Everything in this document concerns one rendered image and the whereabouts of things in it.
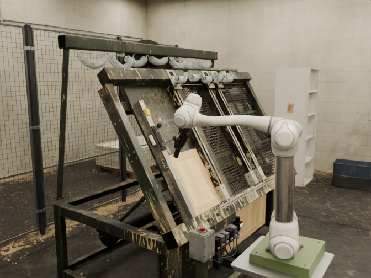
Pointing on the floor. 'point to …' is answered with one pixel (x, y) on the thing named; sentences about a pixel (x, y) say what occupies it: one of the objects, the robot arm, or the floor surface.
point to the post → (201, 269)
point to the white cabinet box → (300, 113)
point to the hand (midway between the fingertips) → (176, 152)
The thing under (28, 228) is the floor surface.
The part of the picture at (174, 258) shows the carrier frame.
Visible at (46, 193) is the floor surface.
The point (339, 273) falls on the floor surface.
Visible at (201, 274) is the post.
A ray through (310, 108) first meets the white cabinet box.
